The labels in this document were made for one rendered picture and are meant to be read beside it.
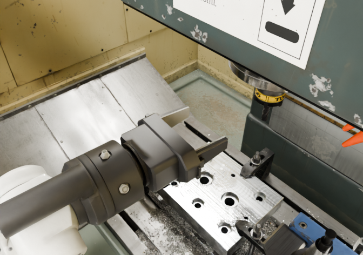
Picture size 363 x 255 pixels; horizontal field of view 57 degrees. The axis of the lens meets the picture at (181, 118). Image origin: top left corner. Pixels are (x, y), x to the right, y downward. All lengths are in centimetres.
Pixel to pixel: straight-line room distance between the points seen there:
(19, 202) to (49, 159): 108
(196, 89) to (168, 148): 155
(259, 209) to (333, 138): 37
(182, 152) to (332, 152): 82
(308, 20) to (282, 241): 46
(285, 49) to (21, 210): 28
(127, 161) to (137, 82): 126
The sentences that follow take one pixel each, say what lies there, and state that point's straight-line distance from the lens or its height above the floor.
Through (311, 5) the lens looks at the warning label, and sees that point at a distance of 26.
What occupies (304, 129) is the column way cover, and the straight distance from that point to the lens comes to 121.
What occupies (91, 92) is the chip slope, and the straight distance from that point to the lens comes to 160.
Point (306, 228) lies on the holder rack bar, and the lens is 66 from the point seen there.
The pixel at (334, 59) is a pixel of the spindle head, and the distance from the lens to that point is 26.
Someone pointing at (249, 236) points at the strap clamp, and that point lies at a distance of 88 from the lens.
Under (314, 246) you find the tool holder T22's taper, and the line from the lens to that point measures 57.
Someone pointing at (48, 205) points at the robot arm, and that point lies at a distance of 37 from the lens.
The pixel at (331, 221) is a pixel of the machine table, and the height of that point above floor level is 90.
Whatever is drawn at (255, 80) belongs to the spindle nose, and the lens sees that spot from 50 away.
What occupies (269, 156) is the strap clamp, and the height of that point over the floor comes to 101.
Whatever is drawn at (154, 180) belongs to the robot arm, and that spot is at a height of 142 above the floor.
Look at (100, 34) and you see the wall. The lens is 157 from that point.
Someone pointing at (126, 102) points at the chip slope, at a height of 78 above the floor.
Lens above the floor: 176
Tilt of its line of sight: 42 degrees down
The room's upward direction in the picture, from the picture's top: straight up
